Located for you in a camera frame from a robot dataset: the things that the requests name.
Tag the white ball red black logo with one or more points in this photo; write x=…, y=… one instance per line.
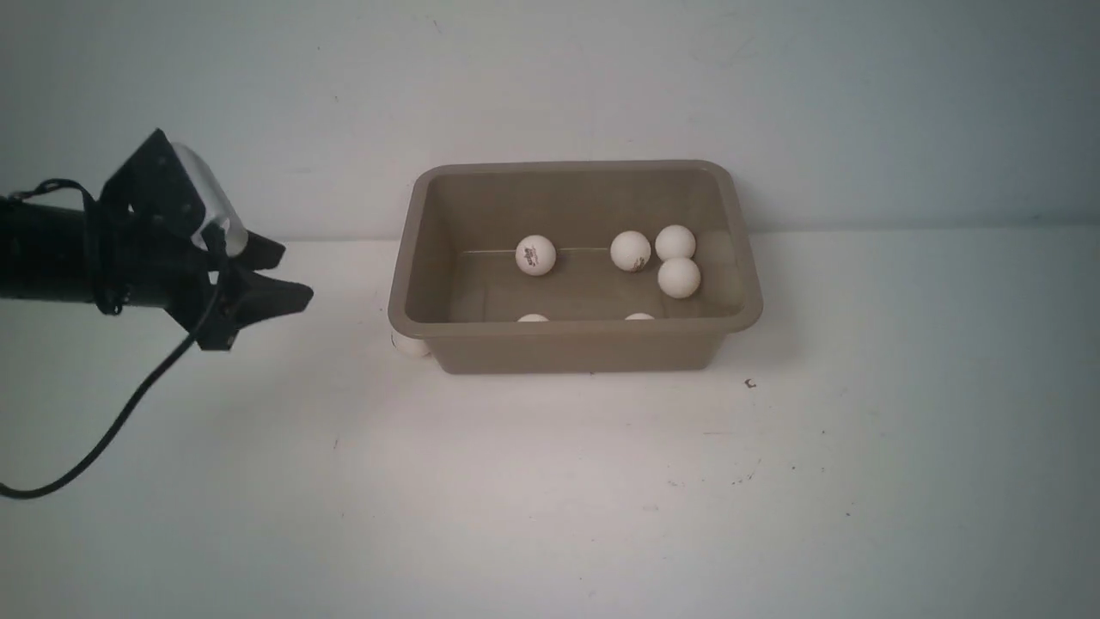
x=630, y=251

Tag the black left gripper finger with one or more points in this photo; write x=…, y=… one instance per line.
x=253, y=252
x=251, y=298

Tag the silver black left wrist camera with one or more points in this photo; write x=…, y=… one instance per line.
x=171, y=181

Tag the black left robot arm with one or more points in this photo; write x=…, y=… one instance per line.
x=48, y=251

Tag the white ball under bin corner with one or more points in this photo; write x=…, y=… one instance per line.
x=409, y=346

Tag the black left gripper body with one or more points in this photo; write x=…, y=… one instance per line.
x=139, y=261

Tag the tan plastic bin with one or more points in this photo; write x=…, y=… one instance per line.
x=457, y=285

